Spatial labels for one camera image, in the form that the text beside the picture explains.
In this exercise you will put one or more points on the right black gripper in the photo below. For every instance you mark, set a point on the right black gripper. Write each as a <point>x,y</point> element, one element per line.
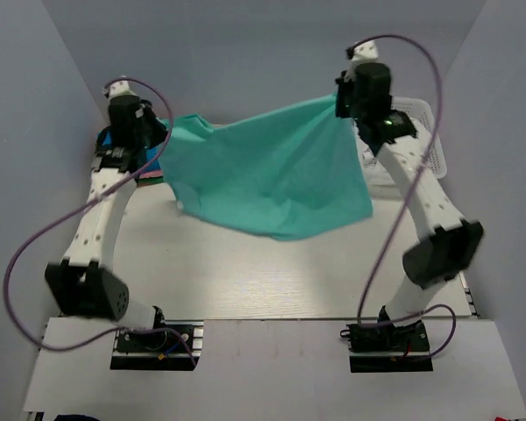
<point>346,82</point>

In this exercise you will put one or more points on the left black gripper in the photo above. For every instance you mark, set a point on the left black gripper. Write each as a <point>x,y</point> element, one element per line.
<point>159,129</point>

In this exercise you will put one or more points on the teal t shirt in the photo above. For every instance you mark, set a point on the teal t shirt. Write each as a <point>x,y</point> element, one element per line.
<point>288,174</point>

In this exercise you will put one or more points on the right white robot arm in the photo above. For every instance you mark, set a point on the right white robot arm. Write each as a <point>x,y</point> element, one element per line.
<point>447,242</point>

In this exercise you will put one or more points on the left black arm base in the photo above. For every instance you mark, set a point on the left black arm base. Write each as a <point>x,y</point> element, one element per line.
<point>159,352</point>

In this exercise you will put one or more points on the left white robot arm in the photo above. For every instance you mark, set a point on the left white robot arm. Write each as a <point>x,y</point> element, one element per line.
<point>83,283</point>

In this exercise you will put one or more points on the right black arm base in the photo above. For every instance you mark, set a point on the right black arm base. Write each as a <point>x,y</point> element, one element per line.
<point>388,350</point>

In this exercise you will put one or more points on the blue folded t shirt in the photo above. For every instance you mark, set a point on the blue folded t shirt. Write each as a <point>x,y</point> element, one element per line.
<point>103,139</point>

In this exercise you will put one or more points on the pink folded t shirt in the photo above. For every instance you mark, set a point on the pink folded t shirt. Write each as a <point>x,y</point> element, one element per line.
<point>150,176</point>

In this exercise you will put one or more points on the red folded t shirt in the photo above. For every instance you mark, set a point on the red folded t shirt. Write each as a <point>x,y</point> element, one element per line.
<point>153,169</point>

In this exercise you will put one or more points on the green folded t shirt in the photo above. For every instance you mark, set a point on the green folded t shirt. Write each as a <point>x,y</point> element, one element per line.
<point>143,182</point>

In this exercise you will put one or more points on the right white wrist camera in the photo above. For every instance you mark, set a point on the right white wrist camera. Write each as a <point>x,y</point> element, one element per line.
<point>364,52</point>

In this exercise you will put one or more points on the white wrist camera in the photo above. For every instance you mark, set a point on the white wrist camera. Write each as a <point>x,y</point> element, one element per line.
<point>364,52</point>
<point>117,88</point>

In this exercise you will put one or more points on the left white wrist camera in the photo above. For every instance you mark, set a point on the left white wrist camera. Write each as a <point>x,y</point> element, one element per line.
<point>117,88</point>

